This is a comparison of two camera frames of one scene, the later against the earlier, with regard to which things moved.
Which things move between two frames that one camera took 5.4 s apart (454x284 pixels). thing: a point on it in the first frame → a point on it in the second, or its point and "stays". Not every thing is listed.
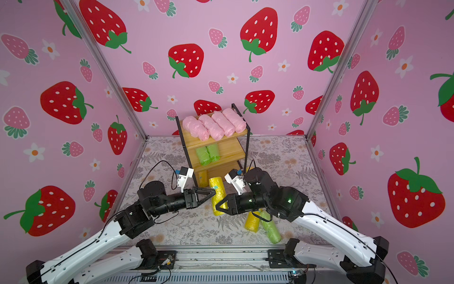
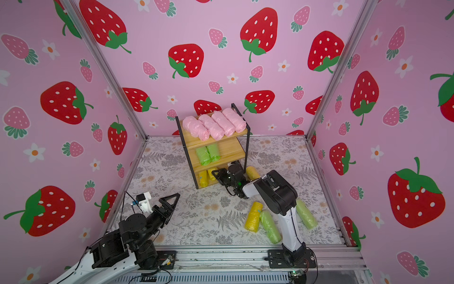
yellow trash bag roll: x=203 y=178 stays
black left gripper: x=189 y=202 → x=172 y=206
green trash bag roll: x=213 y=151 stays
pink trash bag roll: x=195 y=128 stays
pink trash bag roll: x=237 y=122 stays
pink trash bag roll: x=229 y=129 stays
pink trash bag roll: x=215 y=131 stays
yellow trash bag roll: x=217 y=184 → x=210 y=174
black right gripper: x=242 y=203 → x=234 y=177
